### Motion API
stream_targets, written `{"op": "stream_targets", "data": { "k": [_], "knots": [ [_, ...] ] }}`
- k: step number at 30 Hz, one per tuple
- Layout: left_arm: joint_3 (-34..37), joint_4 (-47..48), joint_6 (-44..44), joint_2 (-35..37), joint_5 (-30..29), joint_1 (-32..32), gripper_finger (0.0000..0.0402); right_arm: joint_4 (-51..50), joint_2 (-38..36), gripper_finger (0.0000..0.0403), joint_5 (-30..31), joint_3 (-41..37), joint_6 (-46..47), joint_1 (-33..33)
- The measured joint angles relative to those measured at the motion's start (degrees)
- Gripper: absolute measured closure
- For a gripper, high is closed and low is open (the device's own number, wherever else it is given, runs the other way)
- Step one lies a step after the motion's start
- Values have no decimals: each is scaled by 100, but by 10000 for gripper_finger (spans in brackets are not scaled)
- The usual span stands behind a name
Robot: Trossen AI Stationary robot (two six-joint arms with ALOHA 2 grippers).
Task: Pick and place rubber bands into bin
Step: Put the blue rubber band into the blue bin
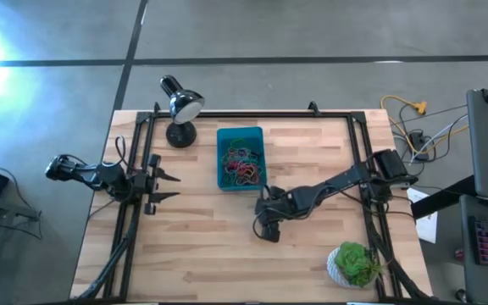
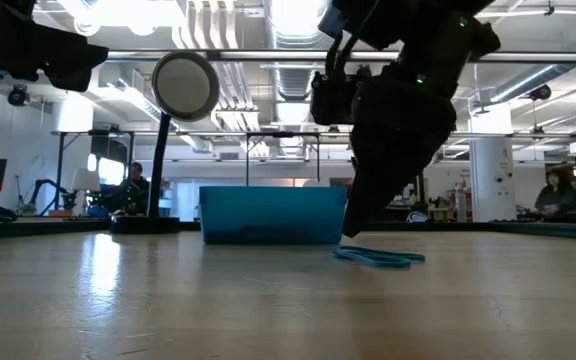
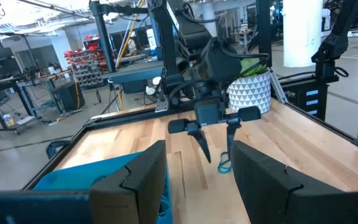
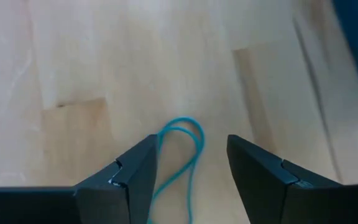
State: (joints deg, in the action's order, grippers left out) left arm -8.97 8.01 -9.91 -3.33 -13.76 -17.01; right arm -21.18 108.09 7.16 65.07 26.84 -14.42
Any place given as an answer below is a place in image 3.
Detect blue rubber bands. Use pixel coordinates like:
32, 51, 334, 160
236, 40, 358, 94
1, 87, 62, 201
217, 151, 233, 174

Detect teal rubber band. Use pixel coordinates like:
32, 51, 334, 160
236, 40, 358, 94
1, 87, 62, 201
158, 195, 171, 218

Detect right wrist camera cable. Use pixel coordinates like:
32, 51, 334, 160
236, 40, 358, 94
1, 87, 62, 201
219, 46, 270, 77

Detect yellow extension cable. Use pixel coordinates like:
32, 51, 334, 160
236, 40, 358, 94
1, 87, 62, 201
116, 88, 126, 111

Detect black floor box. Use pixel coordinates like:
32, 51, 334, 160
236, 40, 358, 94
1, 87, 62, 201
53, 81, 86, 113

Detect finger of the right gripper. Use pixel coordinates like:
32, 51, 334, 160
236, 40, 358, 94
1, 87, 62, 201
226, 118, 241, 160
187, 121, 213, 164

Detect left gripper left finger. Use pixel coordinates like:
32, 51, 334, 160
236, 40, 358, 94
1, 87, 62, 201
89, 140, 167, 224

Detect white round column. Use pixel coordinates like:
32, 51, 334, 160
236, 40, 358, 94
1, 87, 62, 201
283, 0, 323, 68

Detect black upright post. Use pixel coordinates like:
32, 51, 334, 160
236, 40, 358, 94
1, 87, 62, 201
255, 0, 273, 68

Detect silver mounting bracket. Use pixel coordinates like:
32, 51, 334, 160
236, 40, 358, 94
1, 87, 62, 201
154, 95, 170, 113

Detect yellow slanted rod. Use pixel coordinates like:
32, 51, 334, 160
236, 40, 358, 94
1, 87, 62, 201
116, 0, 146, 68

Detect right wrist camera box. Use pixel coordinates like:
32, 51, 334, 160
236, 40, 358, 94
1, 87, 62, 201
194, 102, 224, 126

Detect blue plastic bin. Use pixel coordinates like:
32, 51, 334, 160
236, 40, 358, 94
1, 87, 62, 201
32, 151, 174, 224

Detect black cabinet blue labels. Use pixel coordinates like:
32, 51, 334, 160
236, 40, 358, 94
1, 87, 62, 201
280, 74, 331, 122

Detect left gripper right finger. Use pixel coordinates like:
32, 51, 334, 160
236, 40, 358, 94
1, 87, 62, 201
231, 140, 338, 224

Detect grey flat panel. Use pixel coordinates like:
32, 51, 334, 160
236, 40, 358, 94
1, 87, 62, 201
102, 60, 165, 85

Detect small yellow white container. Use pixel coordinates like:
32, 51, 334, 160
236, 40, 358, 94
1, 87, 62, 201
3, 113, 16, 127

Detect red parts bin shelf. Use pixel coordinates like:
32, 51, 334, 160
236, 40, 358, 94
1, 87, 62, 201
63, 35, 109, 88

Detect green succulent in white pot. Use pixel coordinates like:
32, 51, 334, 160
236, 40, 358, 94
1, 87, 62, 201
227, 57, 272, 114

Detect black frame clamp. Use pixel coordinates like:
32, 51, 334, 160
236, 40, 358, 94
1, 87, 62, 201
45, 139, 73, 160

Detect black pole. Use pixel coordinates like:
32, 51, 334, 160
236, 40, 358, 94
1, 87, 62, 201
88, 0, 150, 74

